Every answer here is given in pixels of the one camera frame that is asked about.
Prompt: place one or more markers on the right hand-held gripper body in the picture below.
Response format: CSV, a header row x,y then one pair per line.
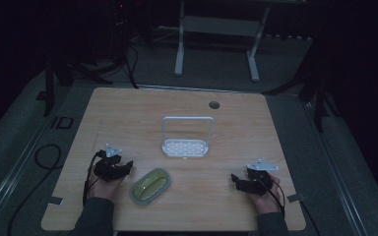
x,y
258,178

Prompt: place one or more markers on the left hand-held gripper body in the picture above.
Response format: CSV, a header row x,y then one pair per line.
x,y
109,164

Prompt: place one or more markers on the green oval dish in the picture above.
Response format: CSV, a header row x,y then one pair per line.
x,y
151,186

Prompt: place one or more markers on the person's right hand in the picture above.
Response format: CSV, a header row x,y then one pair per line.
x,y
269,200

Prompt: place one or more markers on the person's left hand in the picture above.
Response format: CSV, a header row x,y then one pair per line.
x,y
103,187

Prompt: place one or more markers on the grey tape piece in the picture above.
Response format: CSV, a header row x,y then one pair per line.
x,y
55,200
296,197

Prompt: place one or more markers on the table grommet hole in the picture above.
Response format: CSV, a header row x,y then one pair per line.
x,y
214,105

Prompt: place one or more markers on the black tripod stand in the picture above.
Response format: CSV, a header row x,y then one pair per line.
x,y
311,88
65,70

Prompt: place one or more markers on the white metal stand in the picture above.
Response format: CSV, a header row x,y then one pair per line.
x,y
220,36

